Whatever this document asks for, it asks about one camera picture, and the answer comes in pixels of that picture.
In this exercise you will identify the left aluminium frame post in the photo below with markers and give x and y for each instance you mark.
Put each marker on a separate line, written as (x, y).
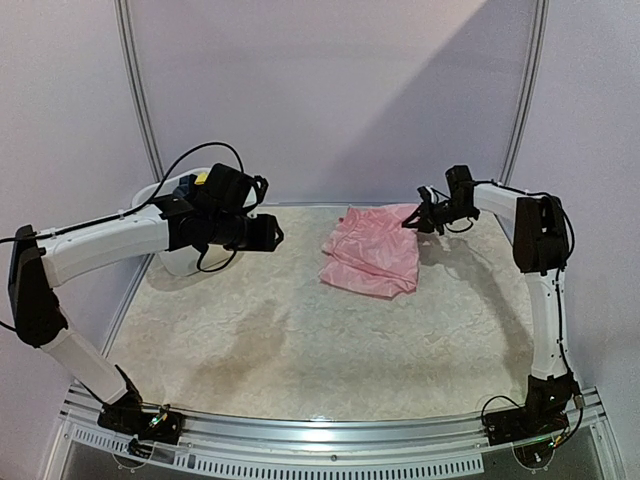
(124, 20)

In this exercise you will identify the dark blue garment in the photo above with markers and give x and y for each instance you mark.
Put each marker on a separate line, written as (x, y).
(185, 185)

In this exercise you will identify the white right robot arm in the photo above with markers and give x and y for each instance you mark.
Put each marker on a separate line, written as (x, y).
(542, 244)

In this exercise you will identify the white plastic laundry basket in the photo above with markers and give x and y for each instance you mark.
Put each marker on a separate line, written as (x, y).
(180, 262)

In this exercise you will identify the pink patterned shorts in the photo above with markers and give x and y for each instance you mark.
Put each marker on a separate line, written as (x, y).
(370, 253)

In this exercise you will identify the aluminium front rail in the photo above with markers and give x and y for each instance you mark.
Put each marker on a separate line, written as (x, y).
(226, 447)

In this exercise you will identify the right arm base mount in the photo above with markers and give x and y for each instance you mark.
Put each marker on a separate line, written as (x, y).
(543, 412)

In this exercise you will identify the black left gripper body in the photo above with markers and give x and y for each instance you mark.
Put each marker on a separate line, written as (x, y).
(261, 239)

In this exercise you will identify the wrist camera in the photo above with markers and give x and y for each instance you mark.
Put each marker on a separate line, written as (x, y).
(429, 195)
(232, 190)

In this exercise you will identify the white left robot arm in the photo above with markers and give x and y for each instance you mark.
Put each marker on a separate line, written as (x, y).
(45, 266)

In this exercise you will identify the right aluminium frame post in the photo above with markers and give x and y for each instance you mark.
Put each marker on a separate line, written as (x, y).
(527, 88)

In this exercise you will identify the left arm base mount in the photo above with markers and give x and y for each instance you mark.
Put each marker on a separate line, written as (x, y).
(128, 416)

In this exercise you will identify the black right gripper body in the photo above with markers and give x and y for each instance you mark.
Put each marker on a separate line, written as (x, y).
(431, 211)

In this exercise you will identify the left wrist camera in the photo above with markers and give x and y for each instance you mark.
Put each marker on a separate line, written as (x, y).
(232, 190)

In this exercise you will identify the aluminium frame post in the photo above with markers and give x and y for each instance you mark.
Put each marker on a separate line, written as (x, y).
(124, 20)
(527, 88)

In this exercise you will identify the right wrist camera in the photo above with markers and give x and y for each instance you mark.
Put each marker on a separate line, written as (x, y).
(429, 195)

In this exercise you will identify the yellow garment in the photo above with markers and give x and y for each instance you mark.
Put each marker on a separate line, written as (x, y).
(201, 178)

